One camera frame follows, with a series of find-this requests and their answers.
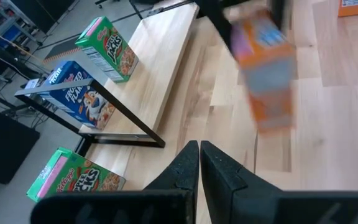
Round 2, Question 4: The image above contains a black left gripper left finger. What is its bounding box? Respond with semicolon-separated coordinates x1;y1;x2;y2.
30;139;200;224

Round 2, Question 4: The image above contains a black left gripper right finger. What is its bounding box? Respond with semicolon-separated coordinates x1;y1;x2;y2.
200;139;358;224

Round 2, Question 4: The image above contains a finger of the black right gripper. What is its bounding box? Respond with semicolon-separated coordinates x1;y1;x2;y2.
267;0;291;32
194;0;234;54

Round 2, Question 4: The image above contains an orange Mini Wheats cereal box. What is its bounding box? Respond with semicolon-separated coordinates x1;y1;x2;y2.
337;0;358;18
228;11;298;134

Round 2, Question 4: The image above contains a green Apple Jacks cereal box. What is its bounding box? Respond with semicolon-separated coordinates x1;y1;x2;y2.
25;146;127;203
75;16;140;84

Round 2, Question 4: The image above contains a blue Frosted Flakes cereal box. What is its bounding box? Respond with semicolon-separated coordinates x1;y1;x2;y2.
39;60;117;131

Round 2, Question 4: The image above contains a black equipment case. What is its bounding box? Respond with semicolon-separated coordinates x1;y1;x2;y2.
0;107;40;185

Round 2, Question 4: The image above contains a dark floor mat striped edge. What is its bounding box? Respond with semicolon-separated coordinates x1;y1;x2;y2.
44;36;85;65

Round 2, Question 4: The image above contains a black divider panel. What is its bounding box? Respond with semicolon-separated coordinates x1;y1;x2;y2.
11;0;77;35

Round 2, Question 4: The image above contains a grey metal workbench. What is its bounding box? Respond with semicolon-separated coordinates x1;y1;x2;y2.
0;0;46;82

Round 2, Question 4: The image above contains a black aluminium rig frame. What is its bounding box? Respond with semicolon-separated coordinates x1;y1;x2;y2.
128;0;198;20

